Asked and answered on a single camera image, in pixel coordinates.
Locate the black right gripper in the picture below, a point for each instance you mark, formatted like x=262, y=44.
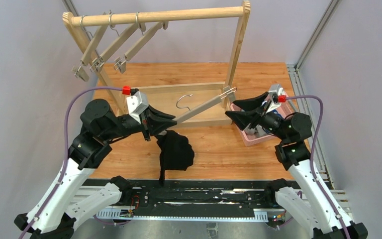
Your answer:
x=255, y=115

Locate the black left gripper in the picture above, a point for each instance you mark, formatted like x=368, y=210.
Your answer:
x=146, y=122

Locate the wooden hanger of black underwear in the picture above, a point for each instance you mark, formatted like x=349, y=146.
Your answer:
x=181, y=120

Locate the black underwear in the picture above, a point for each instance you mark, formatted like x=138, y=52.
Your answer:
x=176, y=153

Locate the wooden hanger of blue underwear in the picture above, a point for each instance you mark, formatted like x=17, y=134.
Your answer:
x=120, y=62

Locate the wooden hanger of grey underwear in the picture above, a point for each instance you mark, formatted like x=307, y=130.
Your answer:
x=100, y=60

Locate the grey underwear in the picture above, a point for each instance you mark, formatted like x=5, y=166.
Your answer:
x=255, y=132

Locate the blue white underwear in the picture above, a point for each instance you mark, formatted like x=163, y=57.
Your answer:
x=271, y=121

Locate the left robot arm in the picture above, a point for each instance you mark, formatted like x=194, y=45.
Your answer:
x=54, y=217

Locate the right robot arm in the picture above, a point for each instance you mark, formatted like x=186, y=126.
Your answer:
x=321, y=216

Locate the pink plastic basket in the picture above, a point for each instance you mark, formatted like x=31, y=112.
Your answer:
x=260, y=138

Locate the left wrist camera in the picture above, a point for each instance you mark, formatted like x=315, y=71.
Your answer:
x=137, y=104

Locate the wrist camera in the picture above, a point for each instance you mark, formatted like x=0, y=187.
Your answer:
x=137, y=104
x=274, y=92

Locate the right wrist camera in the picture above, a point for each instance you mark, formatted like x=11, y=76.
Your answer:
x=274, y=92

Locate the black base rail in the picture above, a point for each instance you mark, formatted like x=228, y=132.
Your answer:
x=179, y=200

